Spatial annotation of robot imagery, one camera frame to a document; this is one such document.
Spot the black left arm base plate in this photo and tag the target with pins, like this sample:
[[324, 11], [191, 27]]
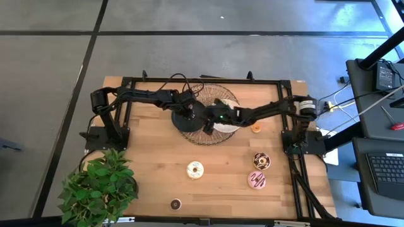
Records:
[[94, 143]]

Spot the white round plate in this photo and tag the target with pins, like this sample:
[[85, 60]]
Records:
[[227, 128]]

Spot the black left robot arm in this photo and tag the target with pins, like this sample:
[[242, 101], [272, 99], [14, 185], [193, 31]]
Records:
[[142, 94]]

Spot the small black floor box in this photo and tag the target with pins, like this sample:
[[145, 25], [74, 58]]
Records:
[[343, 79]]

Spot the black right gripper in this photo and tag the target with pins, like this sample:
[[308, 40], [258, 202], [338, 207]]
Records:
[[225, 115]]

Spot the black desk support bar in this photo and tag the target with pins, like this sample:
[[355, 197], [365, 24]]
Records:
[[342, 137]]

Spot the black aluminium table frame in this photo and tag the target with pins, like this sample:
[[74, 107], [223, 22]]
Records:
[[236, 81]]

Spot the green leafy potted plant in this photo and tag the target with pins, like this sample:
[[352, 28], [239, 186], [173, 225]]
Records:
[[98, 189]]

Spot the black keyboard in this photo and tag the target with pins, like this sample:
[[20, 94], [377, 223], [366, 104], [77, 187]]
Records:
[[388, 170]]

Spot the black diagonal pole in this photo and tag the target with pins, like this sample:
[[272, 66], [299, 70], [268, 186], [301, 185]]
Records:
[[382, 48]]

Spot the black power supply box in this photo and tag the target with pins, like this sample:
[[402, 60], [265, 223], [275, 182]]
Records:
[[385, 77]]

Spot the small chocolate-topped white donut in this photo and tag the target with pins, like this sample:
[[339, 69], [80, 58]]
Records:
[[175, 204]]

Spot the grey furniture foot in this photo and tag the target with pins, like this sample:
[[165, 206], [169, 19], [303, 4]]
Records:
[[9, 145]]

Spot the black stand bar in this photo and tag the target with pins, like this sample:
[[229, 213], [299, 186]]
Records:
[[400, 8]]

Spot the black round plate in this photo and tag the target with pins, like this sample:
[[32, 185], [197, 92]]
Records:
[[186, 124]]

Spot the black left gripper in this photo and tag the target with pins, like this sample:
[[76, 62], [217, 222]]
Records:
[[184, 101]]

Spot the white donut blue drizzle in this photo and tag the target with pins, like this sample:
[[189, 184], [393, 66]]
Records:
[[190, 170]]

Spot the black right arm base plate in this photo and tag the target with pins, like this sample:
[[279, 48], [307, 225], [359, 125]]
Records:
[[315, 145]]

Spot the small orange donut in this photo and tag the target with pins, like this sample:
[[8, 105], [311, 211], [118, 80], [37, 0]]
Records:
[[256, 128]]

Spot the dark grey keyboard tray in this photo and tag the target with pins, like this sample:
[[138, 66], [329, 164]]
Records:
[[363, 189]]

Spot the dark grey side desk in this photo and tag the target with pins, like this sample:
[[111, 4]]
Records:
[[363, 79]]

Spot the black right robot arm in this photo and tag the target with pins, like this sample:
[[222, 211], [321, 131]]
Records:
[[268, 108]]

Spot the black frame clamp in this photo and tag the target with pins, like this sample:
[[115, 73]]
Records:
[[250, 75], [144, 75]]

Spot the round woven straw placemat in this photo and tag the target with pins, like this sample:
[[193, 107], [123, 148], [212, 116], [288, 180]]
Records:
[[203, 139]]

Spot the silver metal bracket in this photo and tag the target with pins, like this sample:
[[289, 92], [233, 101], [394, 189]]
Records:
[[123, 219], [293, 224]]

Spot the white paper sheet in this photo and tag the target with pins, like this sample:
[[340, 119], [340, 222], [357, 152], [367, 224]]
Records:
[[331, 157]]

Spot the yellow power plug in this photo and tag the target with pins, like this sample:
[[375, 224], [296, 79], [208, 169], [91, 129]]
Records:
[[330, 106]]

